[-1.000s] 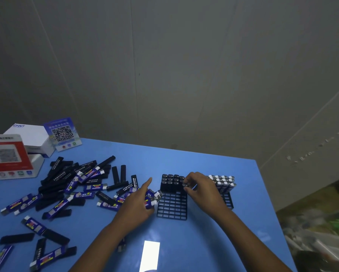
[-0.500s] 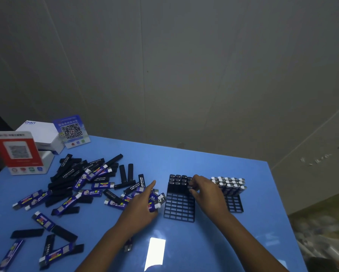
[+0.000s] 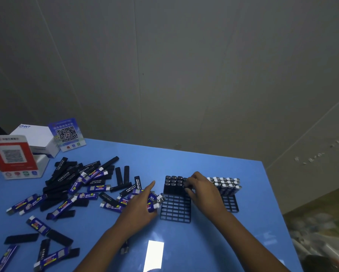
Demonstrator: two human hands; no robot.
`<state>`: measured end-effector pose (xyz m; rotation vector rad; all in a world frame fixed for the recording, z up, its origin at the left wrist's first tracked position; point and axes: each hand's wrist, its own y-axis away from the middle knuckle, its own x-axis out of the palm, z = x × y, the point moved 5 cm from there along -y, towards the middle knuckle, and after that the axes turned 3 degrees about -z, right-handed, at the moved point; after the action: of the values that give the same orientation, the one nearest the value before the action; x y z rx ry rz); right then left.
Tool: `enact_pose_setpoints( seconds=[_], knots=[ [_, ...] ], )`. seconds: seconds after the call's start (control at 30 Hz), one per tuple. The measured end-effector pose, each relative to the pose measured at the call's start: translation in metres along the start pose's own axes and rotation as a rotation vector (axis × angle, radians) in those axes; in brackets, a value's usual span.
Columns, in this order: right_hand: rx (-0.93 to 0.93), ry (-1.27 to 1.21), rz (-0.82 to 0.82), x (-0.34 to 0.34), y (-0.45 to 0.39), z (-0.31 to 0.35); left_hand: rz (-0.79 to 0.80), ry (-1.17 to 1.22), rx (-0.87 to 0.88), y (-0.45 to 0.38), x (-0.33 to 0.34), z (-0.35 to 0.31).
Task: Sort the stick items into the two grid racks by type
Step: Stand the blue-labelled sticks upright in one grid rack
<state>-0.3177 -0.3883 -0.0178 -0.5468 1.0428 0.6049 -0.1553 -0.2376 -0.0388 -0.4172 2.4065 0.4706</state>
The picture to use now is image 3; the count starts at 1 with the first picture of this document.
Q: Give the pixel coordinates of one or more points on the person's left forearm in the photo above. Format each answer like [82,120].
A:
[98,252]

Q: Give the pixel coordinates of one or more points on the red code sign stand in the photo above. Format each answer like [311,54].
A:
[13,155]

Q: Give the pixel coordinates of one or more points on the person's right hand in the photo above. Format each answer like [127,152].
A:
[207,196]

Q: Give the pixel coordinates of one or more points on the crumpled clear plastic bags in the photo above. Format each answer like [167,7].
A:
[322,240]

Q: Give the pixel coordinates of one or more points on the row of black lighters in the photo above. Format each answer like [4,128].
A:
[172,185]

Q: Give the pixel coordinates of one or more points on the pile of mixed lighters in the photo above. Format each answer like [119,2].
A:
[61,172]

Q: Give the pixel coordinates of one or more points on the white cardboard box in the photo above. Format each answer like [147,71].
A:
[36,135]

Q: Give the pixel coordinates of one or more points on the black grid tray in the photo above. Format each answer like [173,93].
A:
[231,205]
[175,211]

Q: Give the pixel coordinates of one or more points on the person's left hand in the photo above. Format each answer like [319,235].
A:
[135,213]

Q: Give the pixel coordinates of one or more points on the blue code sign stand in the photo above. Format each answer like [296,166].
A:
[66,134]

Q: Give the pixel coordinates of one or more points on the row of blue lighters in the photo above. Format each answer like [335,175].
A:
[227,186]

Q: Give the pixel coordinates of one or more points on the person's right forearm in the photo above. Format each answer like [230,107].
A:
[248,246]

